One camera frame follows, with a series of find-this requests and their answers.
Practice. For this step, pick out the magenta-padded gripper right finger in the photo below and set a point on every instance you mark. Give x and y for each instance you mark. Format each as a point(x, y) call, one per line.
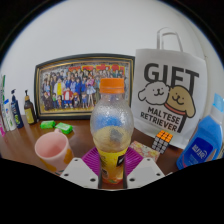
point(146, 171)

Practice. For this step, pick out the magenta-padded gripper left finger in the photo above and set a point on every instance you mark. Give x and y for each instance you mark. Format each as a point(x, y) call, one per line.
point(77, 172)

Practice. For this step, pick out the orange-capped clear drink bottle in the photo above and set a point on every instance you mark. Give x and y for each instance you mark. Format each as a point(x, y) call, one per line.
point(111, 133)

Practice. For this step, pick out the colourful puzzle cube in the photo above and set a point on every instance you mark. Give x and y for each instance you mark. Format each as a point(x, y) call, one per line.
point(162, 141)

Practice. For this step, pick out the pink mug with yellow print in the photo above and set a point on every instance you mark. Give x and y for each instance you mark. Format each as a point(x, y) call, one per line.
point(50, 150)

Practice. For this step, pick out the blue mouthwash bottle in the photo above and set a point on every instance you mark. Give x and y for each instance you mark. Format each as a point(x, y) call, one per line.
point(200, 143)

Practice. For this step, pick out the amber pump bottle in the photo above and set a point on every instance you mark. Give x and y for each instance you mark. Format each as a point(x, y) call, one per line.
point(30, 111)

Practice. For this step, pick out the white tote bag with dogs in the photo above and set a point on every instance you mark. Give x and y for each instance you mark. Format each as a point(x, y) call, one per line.
point(166, 96)

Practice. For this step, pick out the dark blue pump bottle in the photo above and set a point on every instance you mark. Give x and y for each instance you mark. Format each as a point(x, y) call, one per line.
point(16, 113)

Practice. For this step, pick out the framed cartoon group picture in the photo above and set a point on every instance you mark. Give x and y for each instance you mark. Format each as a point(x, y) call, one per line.
point(73, 86)

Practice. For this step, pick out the white bottle with blue cap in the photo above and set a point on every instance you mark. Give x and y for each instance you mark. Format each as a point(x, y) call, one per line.
point(9, 116)

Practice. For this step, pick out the green and white long box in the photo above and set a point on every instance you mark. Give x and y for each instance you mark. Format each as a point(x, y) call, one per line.
point(3, 106)

